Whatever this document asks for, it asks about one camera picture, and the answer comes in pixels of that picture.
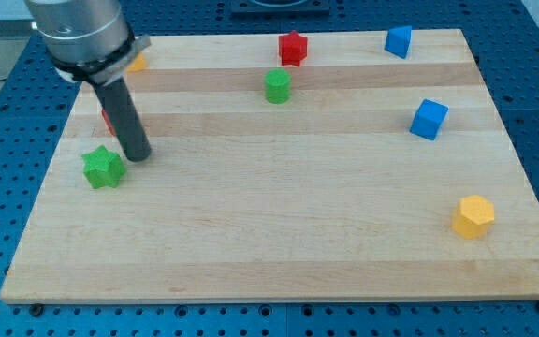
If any yellow block behind arm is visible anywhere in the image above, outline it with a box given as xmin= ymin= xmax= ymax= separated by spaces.
xmin=126 ymin=53 xmax=148 ymax=72

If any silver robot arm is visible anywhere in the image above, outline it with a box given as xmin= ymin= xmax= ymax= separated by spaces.
xmin=25 ymin=0 xmax=151 ymax=86

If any wooden board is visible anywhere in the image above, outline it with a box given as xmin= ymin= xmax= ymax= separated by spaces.
xmin=0 ymin=29 xmax=539 ymax=304

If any green cylinder block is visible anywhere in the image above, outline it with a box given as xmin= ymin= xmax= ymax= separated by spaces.
xmin=264 ymin=68 xmax=291 ymax=104

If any red star block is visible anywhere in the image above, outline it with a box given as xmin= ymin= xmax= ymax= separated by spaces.
xmin=278 ymin=31 xmax=308 ymax=66

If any red block behind rod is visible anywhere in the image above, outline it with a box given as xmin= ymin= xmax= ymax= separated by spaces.
xmin=101 ymin=109 xmax=116 ymax=137

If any blue cube block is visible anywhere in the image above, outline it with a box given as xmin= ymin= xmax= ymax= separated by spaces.
xmin=409 ymin=99 xmax=449 ymax=140

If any green star block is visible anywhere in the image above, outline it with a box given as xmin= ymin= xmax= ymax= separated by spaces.
xmin=81 ymin=145 xmax=126 ymax=189

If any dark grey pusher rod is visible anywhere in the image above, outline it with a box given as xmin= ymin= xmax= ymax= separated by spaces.
xmin=94 ymin=78 xmax=152 ymax=162

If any blue triangular block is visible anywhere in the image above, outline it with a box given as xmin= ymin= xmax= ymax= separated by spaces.
xmin=384 ymin=25 xmax=413 ymax=59

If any yellow hexagon block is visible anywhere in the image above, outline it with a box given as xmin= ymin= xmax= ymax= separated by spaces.
xmin=451 ymin=195 xmax=495 ymax=239

